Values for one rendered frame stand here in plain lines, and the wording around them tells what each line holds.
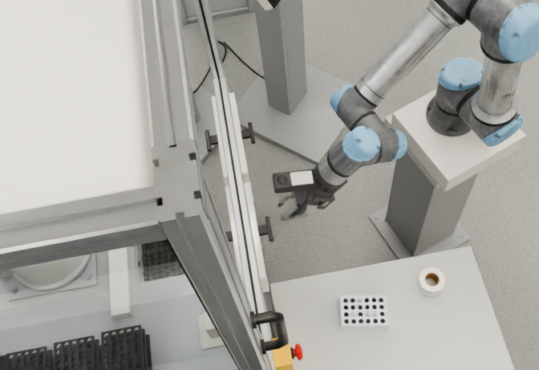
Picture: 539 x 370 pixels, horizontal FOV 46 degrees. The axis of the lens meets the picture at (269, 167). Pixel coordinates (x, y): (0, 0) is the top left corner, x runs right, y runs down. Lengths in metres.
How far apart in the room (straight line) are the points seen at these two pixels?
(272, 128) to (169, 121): 2.32
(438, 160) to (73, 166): 1.43
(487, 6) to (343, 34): 1.91
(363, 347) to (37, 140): 1.27
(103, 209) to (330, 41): 2.75
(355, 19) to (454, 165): 1.58
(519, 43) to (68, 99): 0.99
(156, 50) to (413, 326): 1.30
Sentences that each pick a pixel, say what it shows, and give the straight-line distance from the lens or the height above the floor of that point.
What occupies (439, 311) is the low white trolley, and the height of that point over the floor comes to 0.76.
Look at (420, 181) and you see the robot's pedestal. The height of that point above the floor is 0.57.
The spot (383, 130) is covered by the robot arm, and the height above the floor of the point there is 1.21.
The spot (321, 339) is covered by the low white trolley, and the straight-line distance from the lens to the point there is 1.78.
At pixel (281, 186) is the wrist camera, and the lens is 1.52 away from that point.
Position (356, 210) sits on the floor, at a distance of 2.76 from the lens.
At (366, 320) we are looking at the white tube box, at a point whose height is 0.78.
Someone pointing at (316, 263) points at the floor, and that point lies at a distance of 2.66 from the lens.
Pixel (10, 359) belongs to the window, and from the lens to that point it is 0.97.
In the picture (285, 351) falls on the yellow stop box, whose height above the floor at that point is 0.91.
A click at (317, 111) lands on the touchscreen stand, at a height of 0.04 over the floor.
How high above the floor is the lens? 2.49
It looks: 60 degrees down
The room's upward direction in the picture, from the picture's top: 9 degrees counter-clockwise
